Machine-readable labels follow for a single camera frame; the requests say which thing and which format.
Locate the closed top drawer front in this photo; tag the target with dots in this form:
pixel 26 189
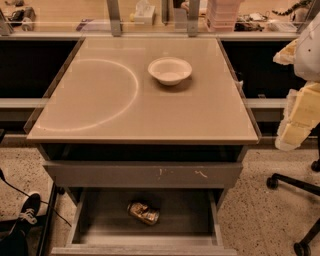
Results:
pixel 143 174

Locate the grey metal post left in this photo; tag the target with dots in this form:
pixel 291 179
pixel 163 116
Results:
pixel 114 17

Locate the white paper bowl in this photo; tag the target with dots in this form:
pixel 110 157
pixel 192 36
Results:
pixel 169 71

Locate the black and white sneaker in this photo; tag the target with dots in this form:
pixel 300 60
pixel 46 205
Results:
pixel 27 217

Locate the grey drawer cabinet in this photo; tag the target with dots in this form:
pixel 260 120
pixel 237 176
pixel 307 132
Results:
pixel 107 107

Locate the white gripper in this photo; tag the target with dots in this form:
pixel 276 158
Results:
pixel 308 55

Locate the open middle drawer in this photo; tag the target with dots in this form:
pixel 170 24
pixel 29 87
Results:
pixel 140 222

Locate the pink stacked containers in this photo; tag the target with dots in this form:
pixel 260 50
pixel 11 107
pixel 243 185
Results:
pixel 221 15

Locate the orange soda can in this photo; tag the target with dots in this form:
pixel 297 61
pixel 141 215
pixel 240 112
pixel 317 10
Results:
pixel 143 213

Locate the grey metal post right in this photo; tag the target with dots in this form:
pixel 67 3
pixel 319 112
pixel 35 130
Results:
pixel 193 14

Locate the white tissue box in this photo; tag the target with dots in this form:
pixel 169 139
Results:
pixel 144 13

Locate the black office chair base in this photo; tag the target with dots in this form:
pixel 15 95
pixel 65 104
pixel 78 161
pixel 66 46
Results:
pixel 291 212

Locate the grey metal post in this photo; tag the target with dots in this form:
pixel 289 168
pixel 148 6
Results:
pixel 193 14
pixel 114 17

